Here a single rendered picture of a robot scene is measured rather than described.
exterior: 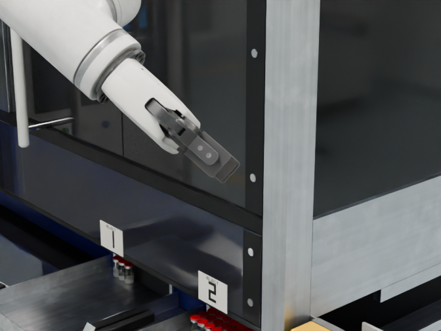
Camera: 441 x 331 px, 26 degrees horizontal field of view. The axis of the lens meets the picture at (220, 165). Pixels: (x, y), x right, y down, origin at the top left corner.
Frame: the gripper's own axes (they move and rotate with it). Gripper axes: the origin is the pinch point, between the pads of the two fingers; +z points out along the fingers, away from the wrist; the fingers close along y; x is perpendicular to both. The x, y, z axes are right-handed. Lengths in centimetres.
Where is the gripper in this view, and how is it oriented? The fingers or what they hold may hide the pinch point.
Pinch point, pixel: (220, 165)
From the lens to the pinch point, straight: 105.5
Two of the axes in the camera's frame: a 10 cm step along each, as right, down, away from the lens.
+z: 7.4, 6.6, -1.5
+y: -1.2, -0.8, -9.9
